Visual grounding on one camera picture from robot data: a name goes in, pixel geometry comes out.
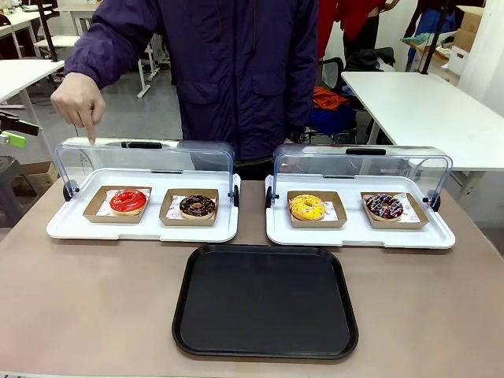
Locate person's right forearm purple sleeve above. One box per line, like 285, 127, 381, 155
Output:
64, 0, 166, 90

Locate brown cardboard donut tray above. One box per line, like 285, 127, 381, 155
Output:
158, 187, 221, 228
286, 190, 349, 230
82, 185, 154, 225
360, 191, 431, 231

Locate white display tray base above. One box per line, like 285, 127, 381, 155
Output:
264, 172, 458, 250
46, 166, 242, 243

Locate red glazed donut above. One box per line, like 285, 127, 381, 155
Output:
109, 189, 148, 217

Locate chocolate sprinkled donut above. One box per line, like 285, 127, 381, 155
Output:
178, 194, 217, 221

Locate yellow glazed donut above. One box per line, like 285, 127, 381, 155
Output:
289, 194, 327, 222

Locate black plastic serving tray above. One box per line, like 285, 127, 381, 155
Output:
171, 243, 360, 361

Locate dark purple drizzled donut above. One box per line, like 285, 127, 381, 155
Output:
364, 193, 405, 222

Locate person's right hand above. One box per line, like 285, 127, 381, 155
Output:
50, 72, 107, 146

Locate flat cardboard box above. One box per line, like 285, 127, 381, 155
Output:
10, 160, 61, 195

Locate grey plastic stool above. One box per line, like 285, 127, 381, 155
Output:
0, 154, 39, 229

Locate white table with legs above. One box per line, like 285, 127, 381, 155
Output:
0, 58, 66, 150

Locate white printed paper liner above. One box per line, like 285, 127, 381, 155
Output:
166, 195, 219, 221
363, 192, 421, 224
95, 187, 152, 218
288, 198, 340, 224

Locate clear hinged display lid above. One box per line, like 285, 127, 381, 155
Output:
52, 136, 238, 198
272, 143, 454, 202

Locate person's torso purple jacket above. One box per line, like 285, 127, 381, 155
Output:
94, 0, 321, 161

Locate orange cloth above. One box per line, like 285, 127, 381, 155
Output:
312, 86, 351, 112

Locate black office chair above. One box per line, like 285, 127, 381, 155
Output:
305, 57, 360, 145

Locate blue cloth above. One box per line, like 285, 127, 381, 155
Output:
309, 104, 358, 132

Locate person in red clothing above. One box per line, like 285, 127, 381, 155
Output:
316, 0, 399, 61

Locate black jacket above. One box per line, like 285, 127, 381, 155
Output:
345, 46, 396, 72

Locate large white table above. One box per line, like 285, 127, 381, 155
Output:
340, 70, 504, 173

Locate black metal pole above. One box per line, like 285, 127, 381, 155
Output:
417, 0, 454, 76

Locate blue garment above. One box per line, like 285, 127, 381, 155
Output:
406, 0, 458, 65

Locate white storage box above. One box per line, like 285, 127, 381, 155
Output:
440, 44, 474, 86

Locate brown cardboard box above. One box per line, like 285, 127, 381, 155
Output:
454, 5, 486, 53

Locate black lid handle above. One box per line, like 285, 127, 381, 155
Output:
345, 147, 388, 157
120, 140, 164, 150

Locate white desk frame legs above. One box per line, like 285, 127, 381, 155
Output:
136, 34, 175, 99

